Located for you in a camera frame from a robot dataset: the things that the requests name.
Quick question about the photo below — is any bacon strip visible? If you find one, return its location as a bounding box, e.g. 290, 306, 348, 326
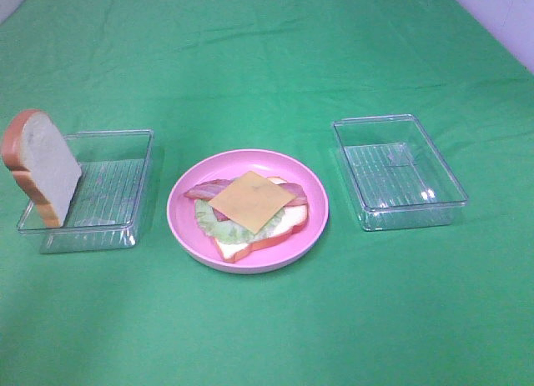
184, 177, 308, 207

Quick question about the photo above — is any yellow cheese slice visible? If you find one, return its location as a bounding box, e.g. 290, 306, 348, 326
209, 171, 296, 233

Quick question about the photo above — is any green lettuce leaf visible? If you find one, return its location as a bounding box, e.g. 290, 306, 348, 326
194, 199, 286, 244

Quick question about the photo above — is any bread slice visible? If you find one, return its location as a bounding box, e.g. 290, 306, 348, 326
1, 109, 82, 228
212, 175, 310, 265

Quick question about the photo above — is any pink ham slice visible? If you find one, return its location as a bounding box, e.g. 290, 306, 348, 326
213, 208, 229, 221

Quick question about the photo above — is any green tablecloth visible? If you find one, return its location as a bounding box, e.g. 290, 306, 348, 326
1, 0, 533, 385

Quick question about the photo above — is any clear left plastic container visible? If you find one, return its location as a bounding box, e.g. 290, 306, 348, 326
17, 129, 154, 253

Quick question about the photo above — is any clear plastic container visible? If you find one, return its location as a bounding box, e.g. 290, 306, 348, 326
17, 129, 154, 253
332, 114, 468, 231

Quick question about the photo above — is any pink round plate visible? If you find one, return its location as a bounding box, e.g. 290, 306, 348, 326
167, 149, 329, 274

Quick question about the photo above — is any clear right plastic container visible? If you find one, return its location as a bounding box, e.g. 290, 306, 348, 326
332, 114, 468, 231

